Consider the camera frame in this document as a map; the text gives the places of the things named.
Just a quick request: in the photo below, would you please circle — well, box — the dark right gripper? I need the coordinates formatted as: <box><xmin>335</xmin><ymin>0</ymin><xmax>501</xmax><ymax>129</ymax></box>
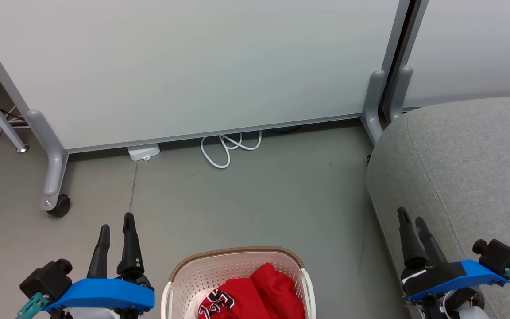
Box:
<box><xmin>397</xmin><ymin>207</ymin><xmax>468</xmax><ymax>299</ymax></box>

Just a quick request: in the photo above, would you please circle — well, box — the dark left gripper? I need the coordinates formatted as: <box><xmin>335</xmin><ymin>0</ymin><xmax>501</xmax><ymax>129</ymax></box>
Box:
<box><xmin>88</xmin><ymin>213</ymin><xmax>155</xmax><ymax>293</ymax></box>

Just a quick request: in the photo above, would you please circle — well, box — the red jersey with white print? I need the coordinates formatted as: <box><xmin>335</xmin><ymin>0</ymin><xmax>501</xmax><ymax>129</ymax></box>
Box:
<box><xmin>197</xmin><ymin>278</ymin><xmax>260</xmax><ymax>319</ymax></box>

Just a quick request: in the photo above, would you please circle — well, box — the plain red cloth garment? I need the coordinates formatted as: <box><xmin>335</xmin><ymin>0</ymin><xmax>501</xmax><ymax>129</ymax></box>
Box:
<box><xmin>250</xmin><ymin>263</ymin><xmax>305</xmax><ymax>319</ymax></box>

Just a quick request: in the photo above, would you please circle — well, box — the grey fabric sofa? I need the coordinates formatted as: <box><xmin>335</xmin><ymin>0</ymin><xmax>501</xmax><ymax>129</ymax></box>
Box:
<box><xmin>365</xmin><ymin>94</ymin><xmax>510</xmax><ymax>319</ymax></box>

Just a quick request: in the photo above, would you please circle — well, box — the cream perforated laundry basket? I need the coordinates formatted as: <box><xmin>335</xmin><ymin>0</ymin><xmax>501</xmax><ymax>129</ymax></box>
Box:
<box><xmin>161</xmin><ymin>246</ymin><xmax>317</xmax><ymax>319</ymax></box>

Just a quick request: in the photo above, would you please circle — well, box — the grey partition foot with caster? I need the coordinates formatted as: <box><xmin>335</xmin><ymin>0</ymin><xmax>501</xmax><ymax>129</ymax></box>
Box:
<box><xmin>26</xmin><ymin>109</ymin><xmax>71</xmax><ymax>218</ymax></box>

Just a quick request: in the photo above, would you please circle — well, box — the white power adapter box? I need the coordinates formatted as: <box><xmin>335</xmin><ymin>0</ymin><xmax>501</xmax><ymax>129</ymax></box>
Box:
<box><xmin>127</xmin><ymin>144</ymin><xmax>161</xmax><ymax>162</ymax></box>

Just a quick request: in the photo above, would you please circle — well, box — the wide white partition panel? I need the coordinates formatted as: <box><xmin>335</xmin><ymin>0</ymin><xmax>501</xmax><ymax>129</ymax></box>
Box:
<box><xmin>0</xmin><ymin>0</ymin><xmax>411</xmax><ymax>154</ymax></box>

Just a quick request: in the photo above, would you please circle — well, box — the blue left camera mount plate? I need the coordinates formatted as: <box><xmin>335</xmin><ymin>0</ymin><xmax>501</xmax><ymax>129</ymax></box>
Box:
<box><xmin>42</xmin><ymin>278</ymin><xmax>155</xmax><ymax>313</ymax></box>

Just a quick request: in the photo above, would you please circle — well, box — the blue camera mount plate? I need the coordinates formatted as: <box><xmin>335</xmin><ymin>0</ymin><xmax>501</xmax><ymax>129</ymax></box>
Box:
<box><xmin>407</xmin><ymin>260</ymin><xmax>510</xmax><ymax>302</ymax></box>
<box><xmin>42</xmin><ymin>278</ymin><xmax>155</xmax><ymax>313</ymax></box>

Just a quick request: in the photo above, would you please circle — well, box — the blue right camera mount plate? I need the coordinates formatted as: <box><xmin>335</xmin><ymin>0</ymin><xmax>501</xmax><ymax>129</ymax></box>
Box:
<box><xmin>407</xmin><ymin>260</ymin><xmax>510</xmax><ymax>302</ymax></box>

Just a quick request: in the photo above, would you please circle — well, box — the teal left camera cable connector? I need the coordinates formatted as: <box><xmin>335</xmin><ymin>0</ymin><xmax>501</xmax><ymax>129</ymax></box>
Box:
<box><xmin>15</xmin><ymin>292</ymin><xmax>49</xmax><ymax>319</ymax></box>

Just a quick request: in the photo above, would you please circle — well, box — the looped white cable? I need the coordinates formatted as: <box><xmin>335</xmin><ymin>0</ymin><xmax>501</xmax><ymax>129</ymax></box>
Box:
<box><xmin>200</xmin><ymin>130</ymin><xmax>263</xmax><ymax>170</ymax></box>

